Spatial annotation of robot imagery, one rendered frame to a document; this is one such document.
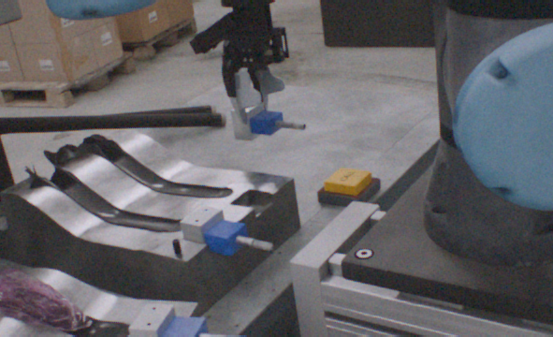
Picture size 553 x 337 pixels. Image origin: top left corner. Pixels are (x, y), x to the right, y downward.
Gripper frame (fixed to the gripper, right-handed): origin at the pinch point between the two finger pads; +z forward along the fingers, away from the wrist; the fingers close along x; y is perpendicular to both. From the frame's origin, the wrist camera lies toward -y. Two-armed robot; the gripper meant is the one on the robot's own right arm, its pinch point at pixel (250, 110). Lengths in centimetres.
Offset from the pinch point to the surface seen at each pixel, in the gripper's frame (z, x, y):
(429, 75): 95, 293, -97
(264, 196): 6.9, -15.7, 12.5
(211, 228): 4.6, -29.9, 14.0
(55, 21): 41, 204, -306
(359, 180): 11.4, 1.7, 19.1
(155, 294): 13.0, -36.0, 7.0
